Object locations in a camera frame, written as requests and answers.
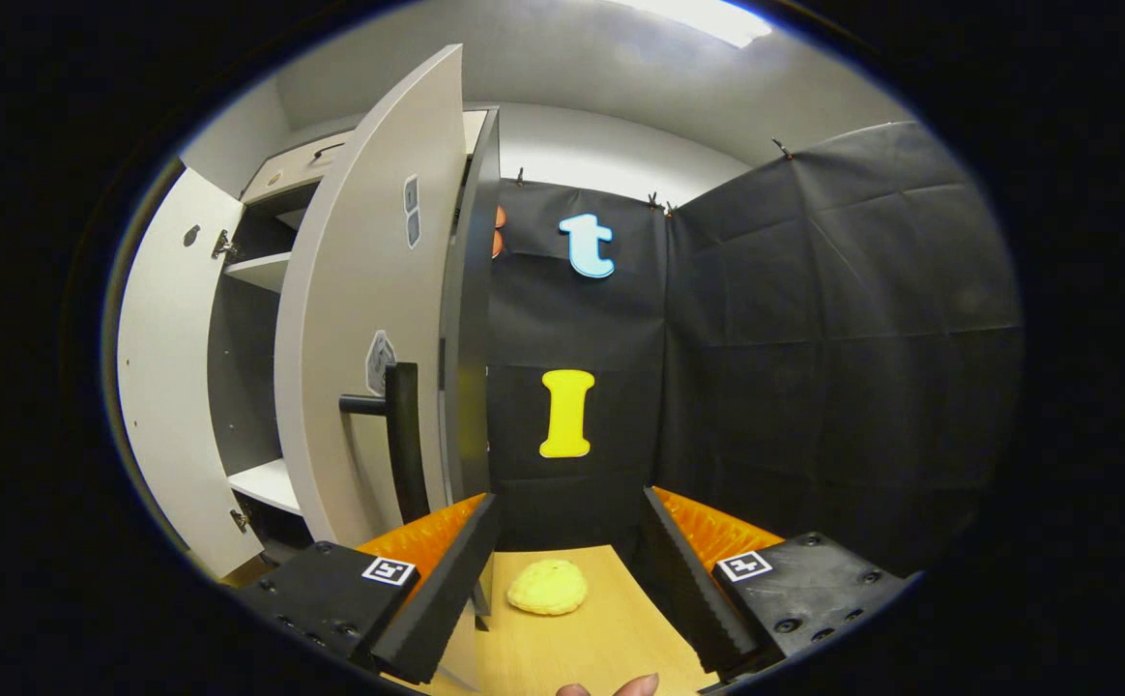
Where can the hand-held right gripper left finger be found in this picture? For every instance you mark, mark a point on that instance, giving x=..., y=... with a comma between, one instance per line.
x=447, y=590

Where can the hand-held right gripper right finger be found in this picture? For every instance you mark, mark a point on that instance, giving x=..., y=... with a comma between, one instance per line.
x=688, y=590

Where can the white cabinet door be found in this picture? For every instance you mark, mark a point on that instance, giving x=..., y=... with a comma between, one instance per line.
x=171, y=367
x=350, y=290

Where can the white cabinet shelf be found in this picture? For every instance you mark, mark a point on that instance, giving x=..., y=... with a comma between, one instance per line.
x=263, y=271
x=268, y=483

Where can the grey and white cabinet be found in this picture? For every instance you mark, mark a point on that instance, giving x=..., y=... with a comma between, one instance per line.
x=471, y=290

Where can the yellow bumpy round object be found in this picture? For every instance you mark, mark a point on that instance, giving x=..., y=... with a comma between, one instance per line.
x=548, y=588

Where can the black backdrop cloth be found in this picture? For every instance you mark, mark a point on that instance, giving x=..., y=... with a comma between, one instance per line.
x=814, y=338

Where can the long ceiling light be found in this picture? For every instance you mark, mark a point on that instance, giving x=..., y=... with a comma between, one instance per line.
x=707, y=19

